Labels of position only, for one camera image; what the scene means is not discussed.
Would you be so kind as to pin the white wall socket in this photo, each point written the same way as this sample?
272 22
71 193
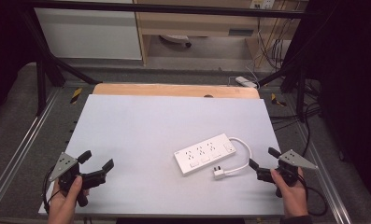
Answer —
262 3

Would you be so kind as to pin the person's right hand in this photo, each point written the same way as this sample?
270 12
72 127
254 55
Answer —
293 199

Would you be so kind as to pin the yellow black floor tape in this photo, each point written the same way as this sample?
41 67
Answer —
76 95
278 100

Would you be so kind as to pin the white table mat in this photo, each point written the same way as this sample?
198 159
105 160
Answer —
149 133

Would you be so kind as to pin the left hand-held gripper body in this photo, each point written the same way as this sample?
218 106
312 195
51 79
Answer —
68 169

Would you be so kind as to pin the white floor power strip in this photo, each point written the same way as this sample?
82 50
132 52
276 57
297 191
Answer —
246 81

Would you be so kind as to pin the black curtain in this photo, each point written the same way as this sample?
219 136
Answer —
4 46
351 93

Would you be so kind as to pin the person's left hand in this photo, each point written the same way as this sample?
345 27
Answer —
61 207

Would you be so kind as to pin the white plug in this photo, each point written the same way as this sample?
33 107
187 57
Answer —
219 173

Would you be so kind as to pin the black metal frame bar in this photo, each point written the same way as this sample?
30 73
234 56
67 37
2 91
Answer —
161 8

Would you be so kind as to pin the white cabinet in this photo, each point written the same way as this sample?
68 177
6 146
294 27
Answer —
86 34

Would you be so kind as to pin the aluminium rail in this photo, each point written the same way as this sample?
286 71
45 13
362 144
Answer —
325 174
21 146

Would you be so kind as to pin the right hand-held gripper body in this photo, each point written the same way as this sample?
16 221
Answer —
293 160

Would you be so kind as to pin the wooden desk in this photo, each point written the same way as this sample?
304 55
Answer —
198 23

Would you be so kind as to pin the black metal stand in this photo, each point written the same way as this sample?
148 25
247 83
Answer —
298 77
43 74

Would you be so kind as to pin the wooden table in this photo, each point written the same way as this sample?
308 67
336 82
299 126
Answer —
161 90

